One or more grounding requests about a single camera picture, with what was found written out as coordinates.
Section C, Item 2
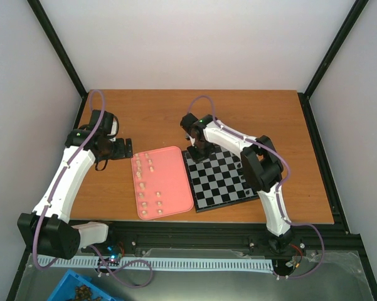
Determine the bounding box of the right controller board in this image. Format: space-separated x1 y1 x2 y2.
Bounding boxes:
285 244 304 273

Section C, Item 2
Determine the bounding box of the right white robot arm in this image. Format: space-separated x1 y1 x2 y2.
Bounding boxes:
180 113 294 254

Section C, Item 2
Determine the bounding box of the pink plastic tray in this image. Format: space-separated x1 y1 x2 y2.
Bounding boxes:
131 146 194 220

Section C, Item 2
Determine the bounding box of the left controller board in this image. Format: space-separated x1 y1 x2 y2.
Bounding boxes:
106 241 125 263

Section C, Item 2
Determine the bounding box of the black white chessboard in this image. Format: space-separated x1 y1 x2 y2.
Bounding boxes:
182 146 258 213

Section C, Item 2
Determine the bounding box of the light blue cable duct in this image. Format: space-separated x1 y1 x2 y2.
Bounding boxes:
53 255 273 273

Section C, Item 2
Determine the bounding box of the blue plastic bin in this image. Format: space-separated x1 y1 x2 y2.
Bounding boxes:
47 270 122 301

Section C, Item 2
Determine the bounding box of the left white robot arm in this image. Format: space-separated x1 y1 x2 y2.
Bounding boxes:
17 110 132 259

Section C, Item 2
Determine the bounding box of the controller board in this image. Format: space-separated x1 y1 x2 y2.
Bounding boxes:
106 241 125 263
285 244 304 273

